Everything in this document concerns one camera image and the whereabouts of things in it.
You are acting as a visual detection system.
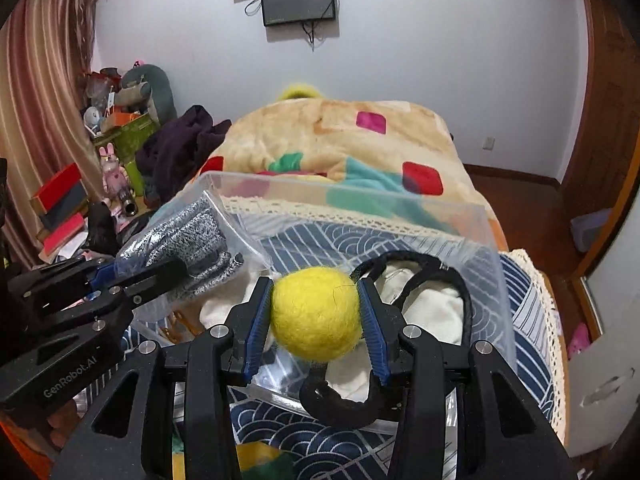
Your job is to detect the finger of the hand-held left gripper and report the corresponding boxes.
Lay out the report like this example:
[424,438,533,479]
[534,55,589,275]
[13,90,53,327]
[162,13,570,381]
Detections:
[107,259,187,307]
[7,257,122,311]

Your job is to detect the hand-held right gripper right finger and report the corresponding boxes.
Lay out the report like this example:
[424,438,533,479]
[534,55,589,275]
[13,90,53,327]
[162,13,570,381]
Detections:
[356,276,577,480]

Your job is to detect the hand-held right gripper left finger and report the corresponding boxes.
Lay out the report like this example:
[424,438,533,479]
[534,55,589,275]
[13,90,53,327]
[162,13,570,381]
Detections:
[50,276,274,480]

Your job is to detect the bagged grey knit gloves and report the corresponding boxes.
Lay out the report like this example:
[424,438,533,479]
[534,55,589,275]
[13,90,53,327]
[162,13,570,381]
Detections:
[114,191,273,306]

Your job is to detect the yellow felt ball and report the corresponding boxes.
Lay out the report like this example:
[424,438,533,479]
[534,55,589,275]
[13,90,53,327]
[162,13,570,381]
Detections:
[270,266,364,362]

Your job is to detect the clear plastic storage box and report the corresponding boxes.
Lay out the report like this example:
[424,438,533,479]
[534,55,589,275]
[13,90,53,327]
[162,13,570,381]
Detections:
[132,170,517,436]

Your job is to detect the black-trimmed white cloth bag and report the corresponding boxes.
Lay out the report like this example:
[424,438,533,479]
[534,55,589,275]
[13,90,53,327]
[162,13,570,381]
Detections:
[299,249,475,430]

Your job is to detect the red and grey box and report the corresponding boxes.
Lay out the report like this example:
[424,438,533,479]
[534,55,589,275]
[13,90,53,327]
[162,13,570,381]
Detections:
[30,162,88,256]

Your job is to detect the pink bunny toy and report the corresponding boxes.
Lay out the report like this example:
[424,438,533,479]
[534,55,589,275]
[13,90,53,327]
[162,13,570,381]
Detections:
[99,143,130,201]

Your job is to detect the yellow and green cloth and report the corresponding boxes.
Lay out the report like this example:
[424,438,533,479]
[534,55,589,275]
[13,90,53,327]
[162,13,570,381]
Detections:
[171,430,297,480]

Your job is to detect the dark purple garment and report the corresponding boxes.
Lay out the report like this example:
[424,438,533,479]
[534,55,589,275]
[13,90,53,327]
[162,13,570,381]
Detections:
[136,105,233,206]

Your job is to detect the green cardboard box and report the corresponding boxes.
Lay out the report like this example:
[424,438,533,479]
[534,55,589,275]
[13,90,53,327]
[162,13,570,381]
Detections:
[94,112,157,173]

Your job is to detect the striped pink curtain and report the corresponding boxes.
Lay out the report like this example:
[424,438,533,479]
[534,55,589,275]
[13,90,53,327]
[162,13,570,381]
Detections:
[0,0,106,268]

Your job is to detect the grey-green plush dinosaur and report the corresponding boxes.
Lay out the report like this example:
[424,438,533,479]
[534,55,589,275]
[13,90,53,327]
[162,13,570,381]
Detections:
[120,63,177,123]

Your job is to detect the beige blanket with coloured squares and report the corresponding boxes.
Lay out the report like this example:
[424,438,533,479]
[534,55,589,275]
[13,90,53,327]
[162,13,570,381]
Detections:
[182,95,510,251]

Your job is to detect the pink slipper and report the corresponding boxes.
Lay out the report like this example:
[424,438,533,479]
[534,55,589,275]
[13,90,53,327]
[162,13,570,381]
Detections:
[568,322,591,359]

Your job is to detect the white cabinet door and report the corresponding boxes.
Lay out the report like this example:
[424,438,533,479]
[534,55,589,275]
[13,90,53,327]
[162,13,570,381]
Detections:
[567,217,640,458]

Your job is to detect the purple plastic basin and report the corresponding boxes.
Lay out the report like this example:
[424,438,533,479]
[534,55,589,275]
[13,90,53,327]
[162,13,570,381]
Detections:
[571,208,613,252]

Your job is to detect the yellow plush toy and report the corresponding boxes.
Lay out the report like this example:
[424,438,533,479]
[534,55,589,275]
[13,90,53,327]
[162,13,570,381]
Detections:
[277,81,326,102]

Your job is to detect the black hanging cable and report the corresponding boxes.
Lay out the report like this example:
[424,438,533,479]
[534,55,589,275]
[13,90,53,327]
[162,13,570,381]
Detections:
[303,20,325,52]

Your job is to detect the small black wall screen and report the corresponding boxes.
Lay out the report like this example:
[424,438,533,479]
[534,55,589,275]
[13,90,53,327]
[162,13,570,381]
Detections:
[260,0,337,27]

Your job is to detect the wooden door frame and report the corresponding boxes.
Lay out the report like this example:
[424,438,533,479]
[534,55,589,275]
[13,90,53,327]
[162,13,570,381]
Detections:
[562,0,640,341]

